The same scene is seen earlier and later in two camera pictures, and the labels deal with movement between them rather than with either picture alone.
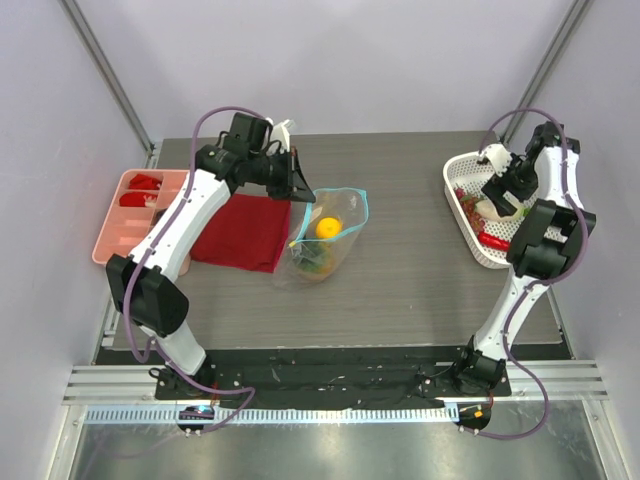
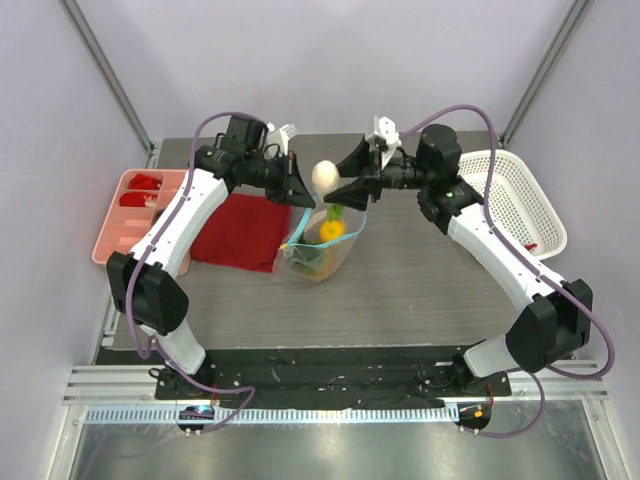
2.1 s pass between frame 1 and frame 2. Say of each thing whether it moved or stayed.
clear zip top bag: moved
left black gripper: stayed
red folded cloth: stayed
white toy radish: moved
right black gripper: moved
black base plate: stayed
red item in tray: stayed
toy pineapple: stayed
